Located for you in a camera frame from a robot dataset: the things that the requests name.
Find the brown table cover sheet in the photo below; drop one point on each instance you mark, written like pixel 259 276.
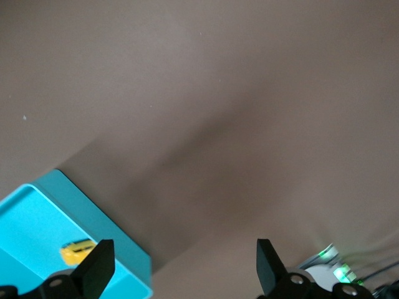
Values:
pixel 199 93

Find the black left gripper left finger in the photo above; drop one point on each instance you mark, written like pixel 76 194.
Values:
pixel 90 274

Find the teal plastic storage bin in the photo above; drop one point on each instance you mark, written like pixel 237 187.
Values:
pixel 37 224

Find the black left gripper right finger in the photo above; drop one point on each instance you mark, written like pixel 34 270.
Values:
pixel 280 283

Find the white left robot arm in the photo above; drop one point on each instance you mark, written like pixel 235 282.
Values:
pixel 318 275

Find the yellow toy beetle car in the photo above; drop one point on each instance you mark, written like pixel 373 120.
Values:
pixel 73 253

